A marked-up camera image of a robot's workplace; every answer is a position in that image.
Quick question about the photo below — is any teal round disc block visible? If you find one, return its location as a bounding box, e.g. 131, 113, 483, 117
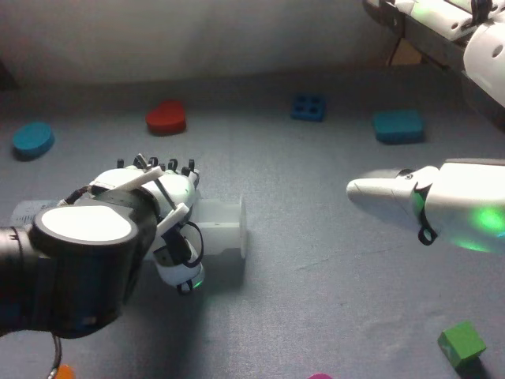
11, 122, 55, 161

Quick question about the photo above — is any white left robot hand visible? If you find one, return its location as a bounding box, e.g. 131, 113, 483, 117
88, 155, 207, 296

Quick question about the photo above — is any teal rounded rectangular block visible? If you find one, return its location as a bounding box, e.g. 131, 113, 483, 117
372, 109, 426, 144

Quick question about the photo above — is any green cube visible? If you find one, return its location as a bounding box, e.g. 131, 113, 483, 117
436, 320, 488, 370

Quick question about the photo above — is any grey table cloth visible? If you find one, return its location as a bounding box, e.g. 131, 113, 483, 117
0, 62, 505, 379

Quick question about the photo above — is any red heart block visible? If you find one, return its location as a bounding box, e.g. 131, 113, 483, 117
144, 99, 188, 137

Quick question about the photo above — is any blue block with four holes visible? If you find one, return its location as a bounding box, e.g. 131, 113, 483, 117
290, 92, 328, 122

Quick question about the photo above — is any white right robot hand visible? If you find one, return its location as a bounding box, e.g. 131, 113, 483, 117
346, 0, 505, 256

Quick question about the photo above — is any brown cardboard box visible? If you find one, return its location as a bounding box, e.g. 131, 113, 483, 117
386, 37, 423, 67

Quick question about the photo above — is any white padded backdrop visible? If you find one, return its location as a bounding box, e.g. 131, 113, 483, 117
0, 0, 395, 86

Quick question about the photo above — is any large translucent plastic syringe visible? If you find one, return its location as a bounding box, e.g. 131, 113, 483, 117
10, 195, 249, 262

